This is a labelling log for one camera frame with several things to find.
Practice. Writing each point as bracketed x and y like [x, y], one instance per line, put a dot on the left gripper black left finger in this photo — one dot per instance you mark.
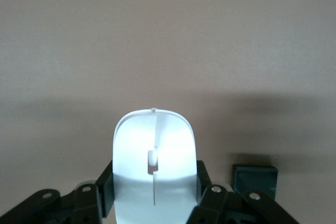
[65, 208]

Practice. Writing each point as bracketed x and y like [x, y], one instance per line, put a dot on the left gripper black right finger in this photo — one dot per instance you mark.
[231, 211]

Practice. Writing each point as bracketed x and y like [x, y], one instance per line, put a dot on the white computer mouse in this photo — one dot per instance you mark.
[136, 155]

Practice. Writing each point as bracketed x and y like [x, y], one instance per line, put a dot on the brown table cover mat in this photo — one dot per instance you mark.
[168, 37]

